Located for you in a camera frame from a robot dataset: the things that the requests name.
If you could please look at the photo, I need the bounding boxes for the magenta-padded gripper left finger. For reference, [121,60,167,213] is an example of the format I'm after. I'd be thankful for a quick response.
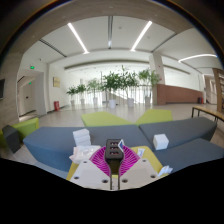
[69,145,114,191]

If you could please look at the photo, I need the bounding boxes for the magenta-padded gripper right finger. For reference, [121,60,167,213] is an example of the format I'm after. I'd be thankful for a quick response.
[114,145,159,191]

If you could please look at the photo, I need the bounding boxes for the black charger block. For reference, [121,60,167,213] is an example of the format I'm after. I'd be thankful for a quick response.
[104,138,125,176]

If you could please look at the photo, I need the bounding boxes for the small white tube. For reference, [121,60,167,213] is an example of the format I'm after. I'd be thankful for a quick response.
[136,147,146,159]

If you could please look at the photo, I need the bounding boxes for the wet wipes soft pack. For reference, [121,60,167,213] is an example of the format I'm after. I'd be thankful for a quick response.
[68,144,102,164]

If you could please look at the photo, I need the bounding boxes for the small white cube box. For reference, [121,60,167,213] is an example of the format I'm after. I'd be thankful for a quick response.
[152,133,170,151]

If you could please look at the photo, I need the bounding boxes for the white stacked tissue packs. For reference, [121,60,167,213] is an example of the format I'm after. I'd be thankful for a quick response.
[72,128,92,147]

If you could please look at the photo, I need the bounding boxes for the lime green sofa seat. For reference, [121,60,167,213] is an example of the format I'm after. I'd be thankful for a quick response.
[134,109,174,126]
[0,117,40,148]
[80,111,134,128]

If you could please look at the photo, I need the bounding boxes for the dark grey ottoman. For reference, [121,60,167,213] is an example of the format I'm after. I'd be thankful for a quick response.
[1,124,22,154]

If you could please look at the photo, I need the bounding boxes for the reddish brown low counter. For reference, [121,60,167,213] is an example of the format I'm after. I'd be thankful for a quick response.
[156,83,204,106]

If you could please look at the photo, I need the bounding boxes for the wooden bench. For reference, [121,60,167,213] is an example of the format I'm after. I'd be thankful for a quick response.
[191,105,224,124]

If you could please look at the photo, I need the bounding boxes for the row of potted plants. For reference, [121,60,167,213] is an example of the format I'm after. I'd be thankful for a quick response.
[65,65,162,109]

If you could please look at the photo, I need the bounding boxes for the ceiling strip lights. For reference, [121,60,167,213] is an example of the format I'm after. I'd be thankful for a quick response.
[66,19,219,64]

